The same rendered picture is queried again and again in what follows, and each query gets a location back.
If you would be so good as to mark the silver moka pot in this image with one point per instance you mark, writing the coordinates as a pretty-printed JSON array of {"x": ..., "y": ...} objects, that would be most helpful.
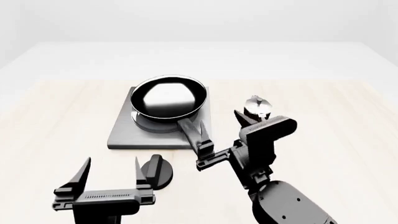
[{"x": 258, "y": 105}]

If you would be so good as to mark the black frying pan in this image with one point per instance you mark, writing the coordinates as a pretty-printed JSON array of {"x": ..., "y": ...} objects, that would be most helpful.
[{"x": 199, "y": 93}]

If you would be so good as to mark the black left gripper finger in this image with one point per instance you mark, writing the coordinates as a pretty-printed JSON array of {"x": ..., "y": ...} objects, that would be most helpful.
[
  {"x": 141, "y": 180},
  {"x": 80, "y": 178}
]

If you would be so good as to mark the black stove knob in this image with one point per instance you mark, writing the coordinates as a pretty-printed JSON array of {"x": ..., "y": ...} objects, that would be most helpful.
[{"x": 161, "y": 173}]

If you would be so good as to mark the black right gripper camera box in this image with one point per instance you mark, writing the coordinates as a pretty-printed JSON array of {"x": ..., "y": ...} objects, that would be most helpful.
[{"x": 267, "y": 130}]

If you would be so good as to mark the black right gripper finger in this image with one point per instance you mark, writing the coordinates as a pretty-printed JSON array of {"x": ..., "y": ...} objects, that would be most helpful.
[
  {"x": 206, "y": 145},
  {"x": 247, "y": 122}
]

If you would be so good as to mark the grey single-burner stove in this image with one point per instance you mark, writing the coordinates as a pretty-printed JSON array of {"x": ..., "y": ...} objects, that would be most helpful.
[{"x": 124, "y": 135}]

